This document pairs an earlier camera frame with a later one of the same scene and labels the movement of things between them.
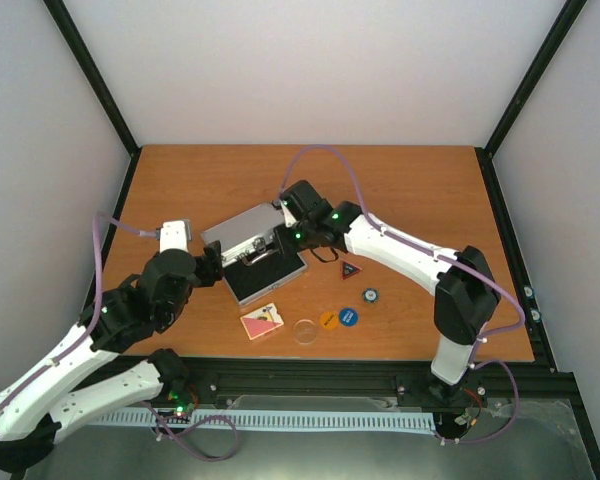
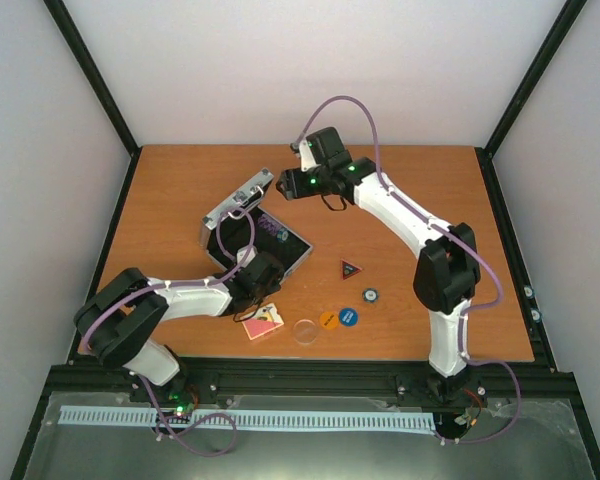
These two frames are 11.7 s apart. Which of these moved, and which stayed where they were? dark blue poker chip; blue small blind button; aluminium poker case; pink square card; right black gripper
Moved: aluminium poker case; right black gripper
Stayed: pink square card; dark blue poker chip; blue small blind button
